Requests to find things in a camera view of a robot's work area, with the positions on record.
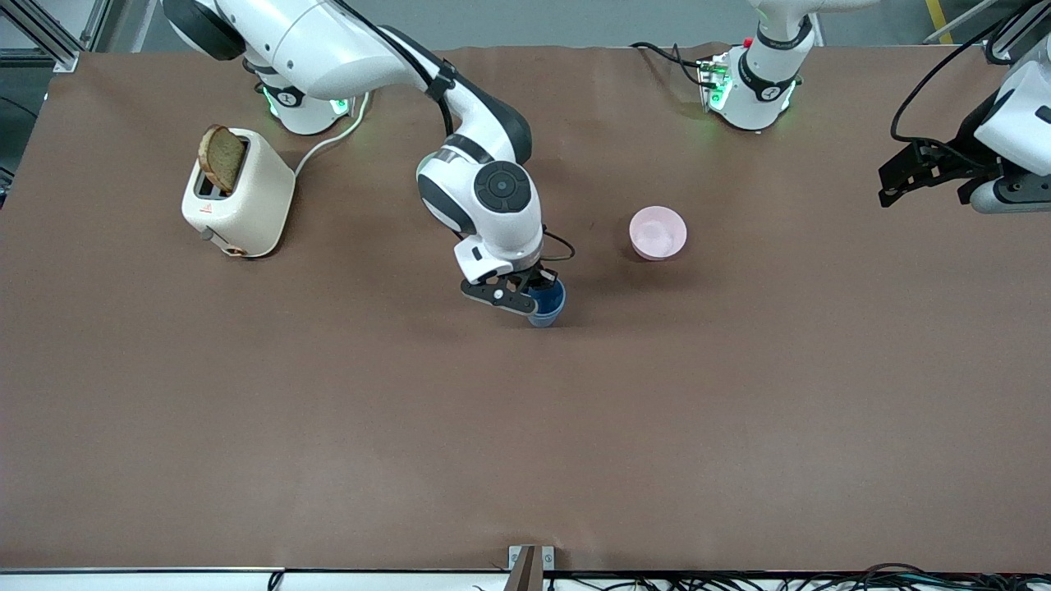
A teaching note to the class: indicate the cream white toaster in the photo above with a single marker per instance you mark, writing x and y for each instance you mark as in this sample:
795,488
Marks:
259,197

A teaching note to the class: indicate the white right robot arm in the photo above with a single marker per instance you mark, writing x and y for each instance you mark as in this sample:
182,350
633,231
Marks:
328,41

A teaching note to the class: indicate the pink bowl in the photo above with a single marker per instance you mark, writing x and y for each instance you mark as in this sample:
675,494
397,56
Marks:
658,233

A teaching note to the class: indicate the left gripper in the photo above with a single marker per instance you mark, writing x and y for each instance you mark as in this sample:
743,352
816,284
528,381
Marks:
975,134

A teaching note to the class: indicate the brown bread slice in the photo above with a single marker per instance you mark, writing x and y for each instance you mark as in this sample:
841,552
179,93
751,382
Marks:
222,158

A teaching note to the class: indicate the aluminium frame profile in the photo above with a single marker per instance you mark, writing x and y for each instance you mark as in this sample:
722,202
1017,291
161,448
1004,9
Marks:
49,37
1006,37

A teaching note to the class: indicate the brown table mat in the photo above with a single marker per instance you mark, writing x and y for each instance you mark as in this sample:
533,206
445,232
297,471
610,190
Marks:
493,427

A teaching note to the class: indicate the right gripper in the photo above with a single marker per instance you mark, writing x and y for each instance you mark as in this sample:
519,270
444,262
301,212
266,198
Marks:
543,277

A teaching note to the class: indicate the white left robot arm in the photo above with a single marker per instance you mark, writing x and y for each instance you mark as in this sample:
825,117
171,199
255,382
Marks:
759,103

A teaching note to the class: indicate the metal bracket with post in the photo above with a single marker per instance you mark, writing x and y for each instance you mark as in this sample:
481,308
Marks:
530,566

